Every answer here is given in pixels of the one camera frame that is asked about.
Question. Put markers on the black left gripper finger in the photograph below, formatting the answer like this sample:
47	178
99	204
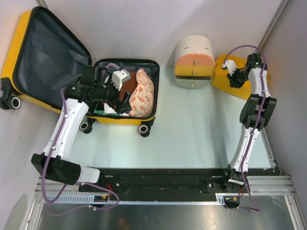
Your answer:
112	104
124	105

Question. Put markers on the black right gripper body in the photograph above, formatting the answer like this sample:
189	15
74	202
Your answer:
239	78

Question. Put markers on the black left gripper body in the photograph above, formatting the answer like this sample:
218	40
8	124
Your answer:
108	92

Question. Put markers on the white towel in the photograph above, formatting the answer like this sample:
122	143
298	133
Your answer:
110	111

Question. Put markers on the floral patterned pouch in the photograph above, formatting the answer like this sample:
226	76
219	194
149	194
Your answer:
142	99

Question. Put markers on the rust brown towel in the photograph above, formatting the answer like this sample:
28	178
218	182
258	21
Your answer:
130	86

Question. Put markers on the yellow plastic basket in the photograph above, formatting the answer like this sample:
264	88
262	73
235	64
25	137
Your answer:
246	87

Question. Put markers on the yellow Pikachu suitcase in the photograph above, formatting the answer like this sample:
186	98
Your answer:
45	56

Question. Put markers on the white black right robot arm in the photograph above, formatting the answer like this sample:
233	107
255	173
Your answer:
254	116

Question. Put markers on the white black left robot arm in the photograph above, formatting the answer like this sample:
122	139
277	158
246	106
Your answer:
54	162

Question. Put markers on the white pastel mini drawer cabinet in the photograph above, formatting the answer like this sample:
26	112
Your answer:
194	61

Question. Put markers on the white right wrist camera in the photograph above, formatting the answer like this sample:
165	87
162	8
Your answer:
230	66

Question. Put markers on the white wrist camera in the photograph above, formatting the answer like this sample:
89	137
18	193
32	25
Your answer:
230	66
119	77

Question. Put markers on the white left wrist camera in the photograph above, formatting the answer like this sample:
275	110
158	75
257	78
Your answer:
119	77

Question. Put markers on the right aluminium corner post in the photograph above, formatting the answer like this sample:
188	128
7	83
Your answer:
281	10

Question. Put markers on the aluminium corner post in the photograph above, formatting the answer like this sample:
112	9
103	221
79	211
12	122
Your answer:
281	10
42	3

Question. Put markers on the left aluminium corner post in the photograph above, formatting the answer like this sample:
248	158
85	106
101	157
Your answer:
42	3

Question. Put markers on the white slotted cable duct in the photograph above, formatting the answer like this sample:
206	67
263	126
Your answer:
97	199

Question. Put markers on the aluminium frame rail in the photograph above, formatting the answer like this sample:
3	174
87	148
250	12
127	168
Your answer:
259	185

